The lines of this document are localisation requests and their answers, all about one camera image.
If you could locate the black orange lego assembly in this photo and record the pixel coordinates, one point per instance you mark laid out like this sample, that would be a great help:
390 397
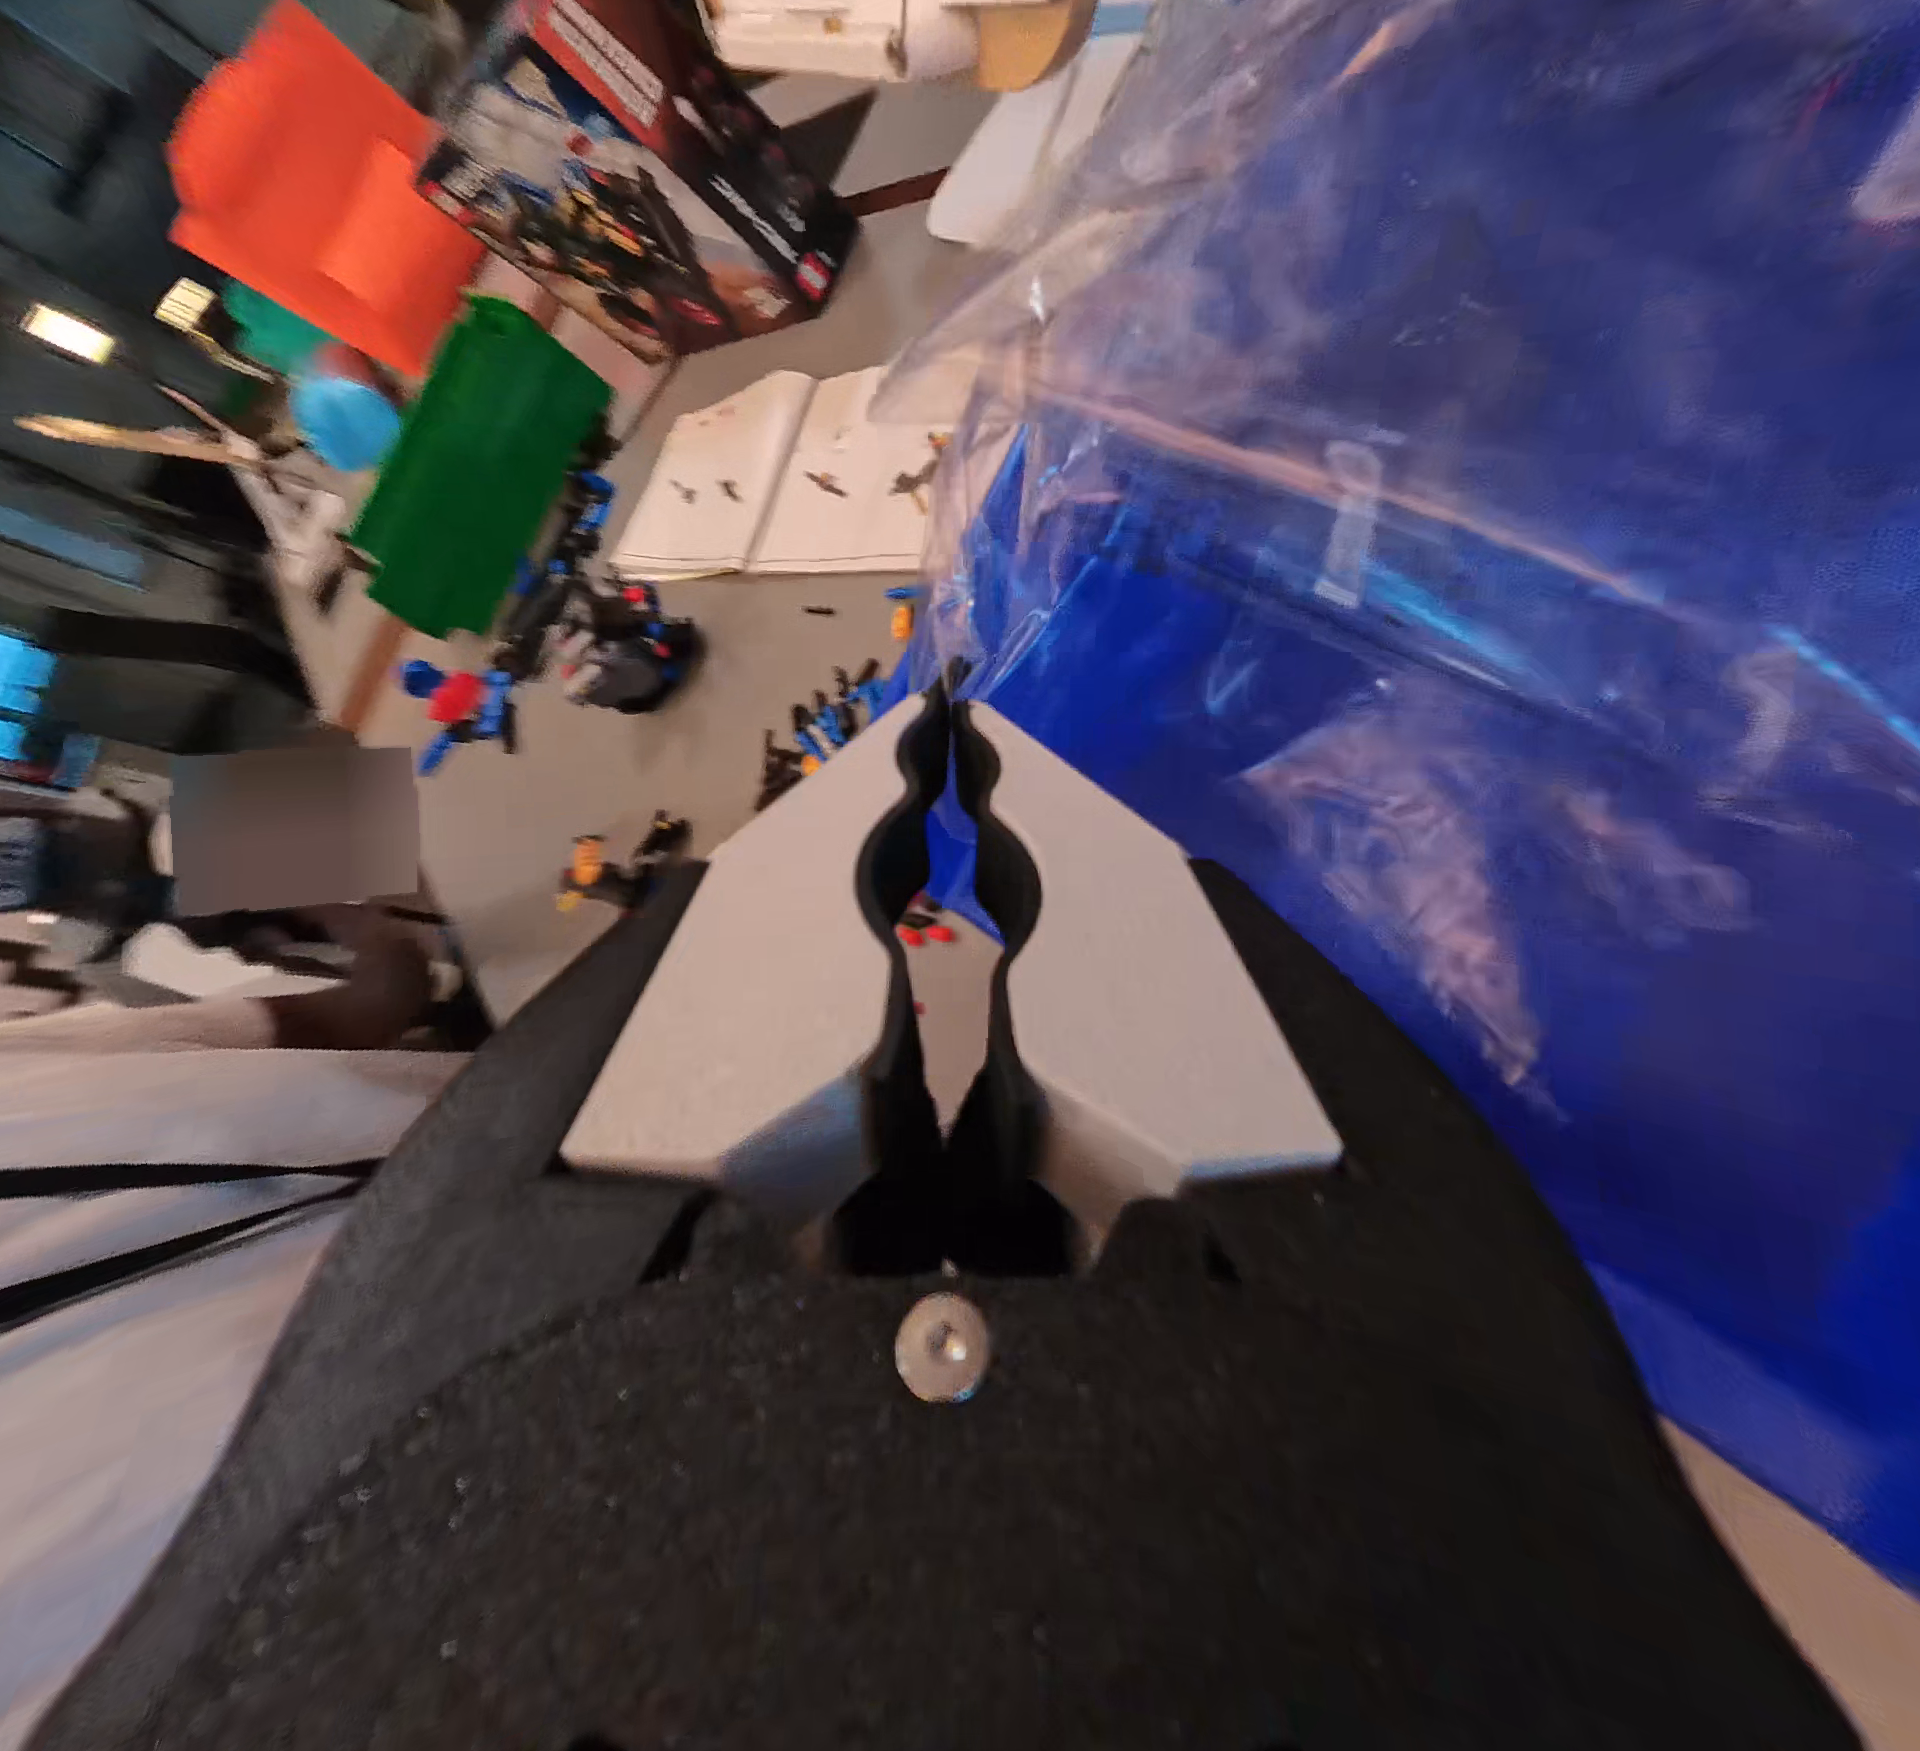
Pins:
585 864

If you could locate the blue red lego assembly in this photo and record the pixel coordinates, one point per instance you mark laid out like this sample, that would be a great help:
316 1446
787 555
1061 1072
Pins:
457 708

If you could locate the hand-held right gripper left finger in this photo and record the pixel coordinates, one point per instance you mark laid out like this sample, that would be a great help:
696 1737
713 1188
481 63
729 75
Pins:
735 1017

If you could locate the open lego instruction booklet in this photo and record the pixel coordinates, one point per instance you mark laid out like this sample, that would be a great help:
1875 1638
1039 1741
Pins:
750 476

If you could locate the grey blue lego chassis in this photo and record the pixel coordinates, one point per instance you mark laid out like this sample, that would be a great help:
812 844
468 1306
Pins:
630 662

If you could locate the lego set box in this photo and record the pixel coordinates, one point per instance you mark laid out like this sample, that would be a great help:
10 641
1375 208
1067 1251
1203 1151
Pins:
646 206

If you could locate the blue plastic bin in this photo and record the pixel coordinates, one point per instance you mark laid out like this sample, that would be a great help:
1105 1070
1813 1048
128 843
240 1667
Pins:
1726 1257

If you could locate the pile of small lego pieces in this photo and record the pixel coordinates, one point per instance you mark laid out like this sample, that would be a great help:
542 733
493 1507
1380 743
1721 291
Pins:
834 723

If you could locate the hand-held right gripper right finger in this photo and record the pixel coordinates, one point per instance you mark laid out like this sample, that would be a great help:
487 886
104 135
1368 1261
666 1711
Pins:
1157 1017

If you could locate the clear plastic bag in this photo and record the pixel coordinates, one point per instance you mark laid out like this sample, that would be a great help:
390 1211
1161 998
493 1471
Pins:
1350 281

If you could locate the green plastic bin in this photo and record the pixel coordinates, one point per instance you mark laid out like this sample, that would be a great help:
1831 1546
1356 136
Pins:
481 462

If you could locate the orange plastic bin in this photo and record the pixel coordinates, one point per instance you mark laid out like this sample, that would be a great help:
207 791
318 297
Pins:
299 175

